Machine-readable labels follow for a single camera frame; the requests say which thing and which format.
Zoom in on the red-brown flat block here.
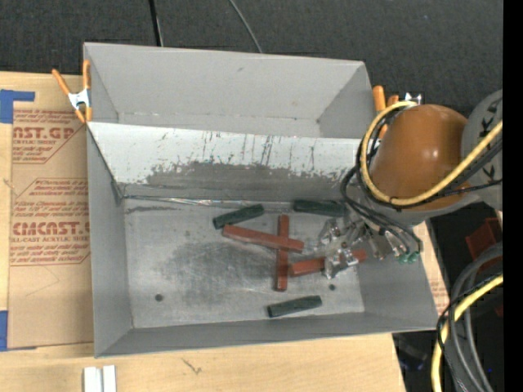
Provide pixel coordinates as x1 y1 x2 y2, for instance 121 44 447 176
273 213 291 293
221 224 306 255
288 248 369 278

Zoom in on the grey metal bin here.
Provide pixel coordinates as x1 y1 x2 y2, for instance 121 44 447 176
83 42 440 359

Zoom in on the dark green flat block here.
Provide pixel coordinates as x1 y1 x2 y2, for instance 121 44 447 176
292 198 349 218
266 294 324 319
212 203 266 230

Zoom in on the brown cardboard board red print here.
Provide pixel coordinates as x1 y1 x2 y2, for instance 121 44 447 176
0 70 96 351

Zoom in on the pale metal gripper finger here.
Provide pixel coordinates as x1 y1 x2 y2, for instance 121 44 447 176
319 218 346 247
324 247 360 280

